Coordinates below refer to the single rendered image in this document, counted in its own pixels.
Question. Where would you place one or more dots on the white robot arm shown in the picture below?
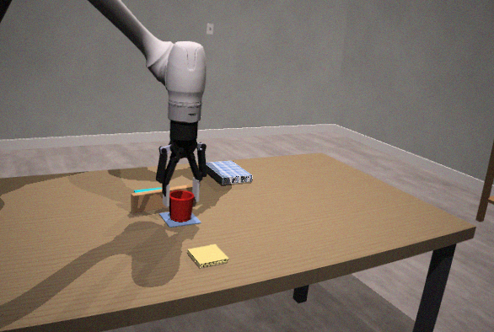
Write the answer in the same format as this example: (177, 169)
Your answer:
(186, 72)

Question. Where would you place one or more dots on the red cup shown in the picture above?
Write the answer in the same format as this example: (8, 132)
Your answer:
(180, 207)

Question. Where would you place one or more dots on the blue and white checkered cloth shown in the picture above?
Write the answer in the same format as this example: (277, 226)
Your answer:
(228, 172)

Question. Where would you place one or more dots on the yellow sticky-note pad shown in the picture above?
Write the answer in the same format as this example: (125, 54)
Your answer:
(208, 255)

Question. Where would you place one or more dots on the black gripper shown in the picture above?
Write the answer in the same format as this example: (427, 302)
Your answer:
(181, 132)

